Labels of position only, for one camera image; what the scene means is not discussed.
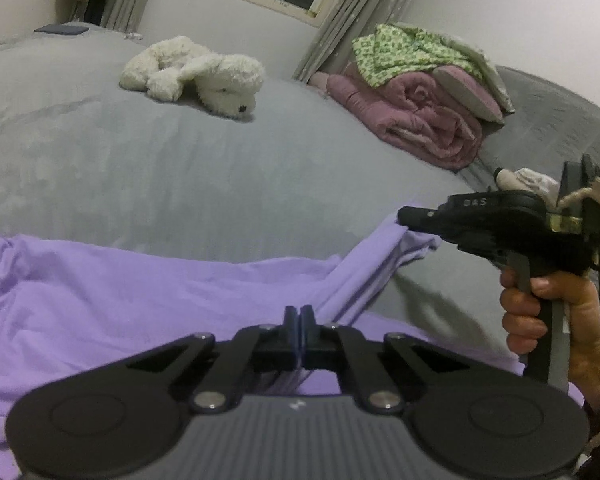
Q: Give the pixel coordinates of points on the pink grey pillow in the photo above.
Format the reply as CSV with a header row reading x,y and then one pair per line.
x,y
465,90

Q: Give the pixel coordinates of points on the pink folded quilt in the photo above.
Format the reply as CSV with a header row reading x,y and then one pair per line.
x,y
412,113

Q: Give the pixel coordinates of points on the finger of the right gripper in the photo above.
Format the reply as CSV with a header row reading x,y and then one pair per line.
x,y
418,219

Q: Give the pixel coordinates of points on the grey quilted headboard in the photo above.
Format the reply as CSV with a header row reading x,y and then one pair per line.
x,y
550,125

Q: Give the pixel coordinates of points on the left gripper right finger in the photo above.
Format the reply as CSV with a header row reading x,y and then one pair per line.
x,y
469,417

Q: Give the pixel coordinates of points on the white plush dog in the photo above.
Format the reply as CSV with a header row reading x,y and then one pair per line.
x,y
225,84

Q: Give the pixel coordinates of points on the person right hand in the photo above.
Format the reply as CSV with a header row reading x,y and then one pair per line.
x,y
523,326

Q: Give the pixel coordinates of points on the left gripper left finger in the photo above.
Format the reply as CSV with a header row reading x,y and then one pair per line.
x,y
121,417

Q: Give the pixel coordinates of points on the stack of folded clothes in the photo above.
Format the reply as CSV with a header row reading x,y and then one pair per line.
x,y
528,180

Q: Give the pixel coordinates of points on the grey right curtain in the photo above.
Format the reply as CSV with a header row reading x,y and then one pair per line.
x,y
331,49

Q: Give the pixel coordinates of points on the purple pants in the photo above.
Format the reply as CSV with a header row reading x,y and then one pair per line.
x,y
68,306

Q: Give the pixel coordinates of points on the green patterned blanket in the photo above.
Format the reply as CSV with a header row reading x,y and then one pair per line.
x,y
392,50

